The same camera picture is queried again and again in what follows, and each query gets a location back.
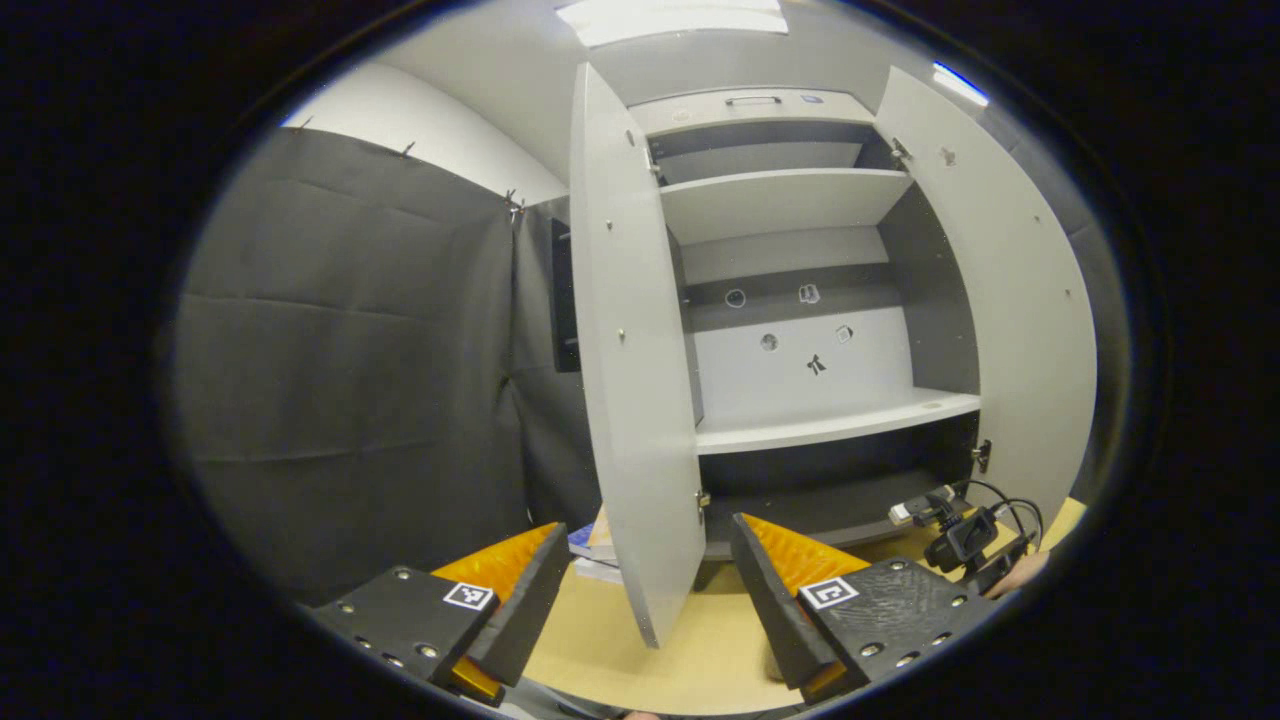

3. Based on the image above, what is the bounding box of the white cabinet drawer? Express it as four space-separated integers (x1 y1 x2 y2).
628 88 879 138

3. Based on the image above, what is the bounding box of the white cabinet door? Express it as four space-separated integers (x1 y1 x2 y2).
873 65 1099 526
568 62 708 649

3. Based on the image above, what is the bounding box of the small ceiling light panel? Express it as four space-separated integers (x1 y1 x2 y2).
933 62 991 106

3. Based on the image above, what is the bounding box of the beige book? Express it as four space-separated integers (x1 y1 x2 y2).
588 503 619 563

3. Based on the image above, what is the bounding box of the large ceiling light panel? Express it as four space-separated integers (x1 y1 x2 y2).
556 0 791 48

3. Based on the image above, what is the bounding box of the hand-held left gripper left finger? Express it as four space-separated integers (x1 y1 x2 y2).
305 524 572 708

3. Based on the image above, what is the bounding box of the white shoe cabinet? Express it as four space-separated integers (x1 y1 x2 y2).
625 88 986 591

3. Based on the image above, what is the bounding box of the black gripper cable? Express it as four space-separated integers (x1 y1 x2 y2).
958 478 1047 551

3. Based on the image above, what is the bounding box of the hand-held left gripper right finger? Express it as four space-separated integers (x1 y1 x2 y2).
730 513 993 706

